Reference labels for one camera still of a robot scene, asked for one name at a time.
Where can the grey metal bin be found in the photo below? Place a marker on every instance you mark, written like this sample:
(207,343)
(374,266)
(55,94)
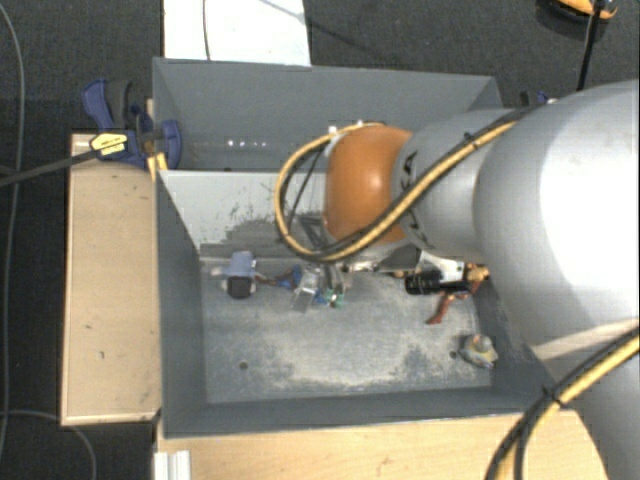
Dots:
(350,348)

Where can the black cylinder on white bracket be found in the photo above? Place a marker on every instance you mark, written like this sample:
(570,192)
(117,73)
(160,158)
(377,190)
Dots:
(422,283)

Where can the grey and yellow toy animal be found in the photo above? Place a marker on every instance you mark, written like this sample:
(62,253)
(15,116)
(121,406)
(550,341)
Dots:
(479,350)

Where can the blue and brown small thing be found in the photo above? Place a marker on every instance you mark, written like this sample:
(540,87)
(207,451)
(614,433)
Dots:
(291,279)

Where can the pale blue and black toy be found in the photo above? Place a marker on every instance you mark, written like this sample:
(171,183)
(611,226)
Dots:
(240,273)

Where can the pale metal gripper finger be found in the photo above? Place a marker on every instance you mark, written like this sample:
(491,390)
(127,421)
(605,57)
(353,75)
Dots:
(311,279)
(303,302)

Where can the red-brown thin curved thing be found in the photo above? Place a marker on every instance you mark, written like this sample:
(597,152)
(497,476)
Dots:
(442,309)

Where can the pale wood board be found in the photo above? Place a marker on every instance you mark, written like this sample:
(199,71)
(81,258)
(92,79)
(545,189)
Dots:
(112,293)

